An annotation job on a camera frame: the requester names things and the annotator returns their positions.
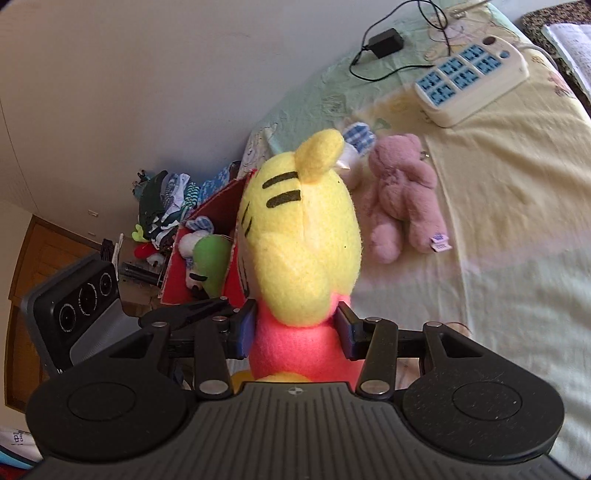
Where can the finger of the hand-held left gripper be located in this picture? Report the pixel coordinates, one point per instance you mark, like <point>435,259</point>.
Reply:
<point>194,310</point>

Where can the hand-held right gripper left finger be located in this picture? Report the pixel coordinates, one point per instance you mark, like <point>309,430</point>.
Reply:
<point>244,330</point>

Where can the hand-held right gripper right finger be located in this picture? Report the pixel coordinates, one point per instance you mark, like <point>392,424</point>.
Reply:
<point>346,334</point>

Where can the green plush toy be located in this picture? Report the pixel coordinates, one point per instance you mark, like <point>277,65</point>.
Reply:
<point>212,263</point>

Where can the yellow tiger plush toy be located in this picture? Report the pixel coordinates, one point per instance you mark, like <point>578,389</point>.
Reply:
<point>300,240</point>

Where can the red cardboard box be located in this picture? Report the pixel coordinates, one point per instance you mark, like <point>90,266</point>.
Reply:
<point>217,203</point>

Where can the pink bear plush toy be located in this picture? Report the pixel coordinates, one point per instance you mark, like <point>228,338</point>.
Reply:
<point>401,203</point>

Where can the pale pink bunny plush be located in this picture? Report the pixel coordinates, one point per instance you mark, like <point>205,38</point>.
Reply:
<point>358,138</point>

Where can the brown wooden cabinet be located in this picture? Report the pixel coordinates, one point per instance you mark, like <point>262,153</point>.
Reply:
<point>32,286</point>

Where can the pile of clothes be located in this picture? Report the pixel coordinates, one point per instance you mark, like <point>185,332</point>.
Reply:
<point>161,203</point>

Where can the white printed cloth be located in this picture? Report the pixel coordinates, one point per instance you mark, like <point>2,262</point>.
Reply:
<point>16,445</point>

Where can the white power strip blue sockets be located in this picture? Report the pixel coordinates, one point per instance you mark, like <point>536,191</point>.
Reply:
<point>466,78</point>

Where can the dark patterned cloth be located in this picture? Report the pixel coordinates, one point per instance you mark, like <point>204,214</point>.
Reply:
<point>531,25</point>

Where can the stack of printed papers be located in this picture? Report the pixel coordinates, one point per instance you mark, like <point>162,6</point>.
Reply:
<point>570,46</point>

